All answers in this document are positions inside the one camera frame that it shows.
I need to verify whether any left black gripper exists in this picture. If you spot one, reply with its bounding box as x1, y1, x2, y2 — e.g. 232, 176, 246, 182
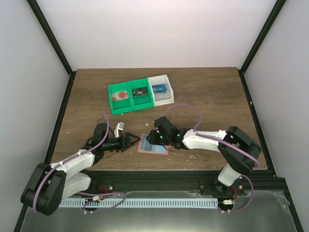
103, 132, 141, 152

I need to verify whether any black VIP card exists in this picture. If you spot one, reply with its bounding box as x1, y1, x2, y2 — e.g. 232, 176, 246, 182
132, 88, 149, 98

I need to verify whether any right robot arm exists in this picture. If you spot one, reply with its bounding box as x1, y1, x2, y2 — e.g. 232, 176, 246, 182
147, 116, 262, 195

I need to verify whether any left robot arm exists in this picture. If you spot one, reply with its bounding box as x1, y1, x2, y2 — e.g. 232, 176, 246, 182
20, 122, 140, 216

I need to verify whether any blue card in bin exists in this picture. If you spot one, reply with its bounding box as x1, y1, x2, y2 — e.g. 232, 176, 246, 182
152, 86, 167, 93

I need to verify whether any red white card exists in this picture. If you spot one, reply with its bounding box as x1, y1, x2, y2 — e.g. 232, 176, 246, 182
112, 91, 129, 101

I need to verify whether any middle green bin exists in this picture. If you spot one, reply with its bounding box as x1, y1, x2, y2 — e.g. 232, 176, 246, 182
128, 78, 154, 111

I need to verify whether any green bin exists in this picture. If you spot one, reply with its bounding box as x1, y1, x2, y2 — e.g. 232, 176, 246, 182
128, 78, 154, 111
108, 82, 133, 115

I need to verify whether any left green bin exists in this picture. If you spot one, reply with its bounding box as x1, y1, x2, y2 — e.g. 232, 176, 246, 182
108, 82, 133, 115

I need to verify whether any white bin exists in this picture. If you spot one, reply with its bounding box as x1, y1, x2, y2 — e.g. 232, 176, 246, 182
147, 74, 174, 107

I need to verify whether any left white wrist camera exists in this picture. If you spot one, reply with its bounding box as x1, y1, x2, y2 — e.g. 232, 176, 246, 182
114, 122, 125, 138

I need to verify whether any light blue slotted cable duct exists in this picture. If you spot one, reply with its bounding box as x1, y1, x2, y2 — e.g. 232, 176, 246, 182
59, 198, 218, 209

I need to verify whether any black aluminium front rail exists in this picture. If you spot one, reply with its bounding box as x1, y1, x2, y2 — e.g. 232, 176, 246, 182
82, 170, 287, 196

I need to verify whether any left black frame post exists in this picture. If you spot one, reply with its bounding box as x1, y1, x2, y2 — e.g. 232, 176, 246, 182
26, 0, 74, 76

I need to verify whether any black frame post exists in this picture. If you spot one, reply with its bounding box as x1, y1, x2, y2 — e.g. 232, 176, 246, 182
240, 0, 287, 74
26, 0, 74, 76

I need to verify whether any right black frame post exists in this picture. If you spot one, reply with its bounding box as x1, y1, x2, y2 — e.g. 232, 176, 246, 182
240, 0, 287, 74

